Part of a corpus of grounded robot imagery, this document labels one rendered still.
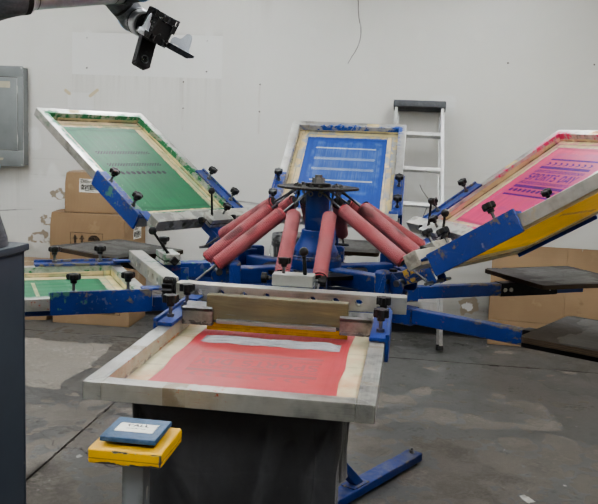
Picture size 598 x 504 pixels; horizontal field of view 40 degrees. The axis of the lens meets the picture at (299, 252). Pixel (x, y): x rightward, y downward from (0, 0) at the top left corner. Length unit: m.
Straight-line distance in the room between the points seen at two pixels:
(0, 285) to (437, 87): 4.65
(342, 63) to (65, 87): 2.19
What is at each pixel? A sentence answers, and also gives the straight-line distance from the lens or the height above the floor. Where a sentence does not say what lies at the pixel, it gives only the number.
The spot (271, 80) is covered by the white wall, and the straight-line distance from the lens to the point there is 6.34.
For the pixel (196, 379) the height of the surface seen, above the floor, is 0.96.
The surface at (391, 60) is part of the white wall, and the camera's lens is 6.26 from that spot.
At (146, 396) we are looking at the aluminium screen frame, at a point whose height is 0.97.
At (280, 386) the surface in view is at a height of 0.96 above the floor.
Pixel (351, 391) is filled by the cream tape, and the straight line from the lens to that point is 1.78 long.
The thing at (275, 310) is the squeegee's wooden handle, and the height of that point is 1.03.
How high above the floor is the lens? 1.50
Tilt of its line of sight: 8 degrees down
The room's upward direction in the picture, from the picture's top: 2 degrees clockwise
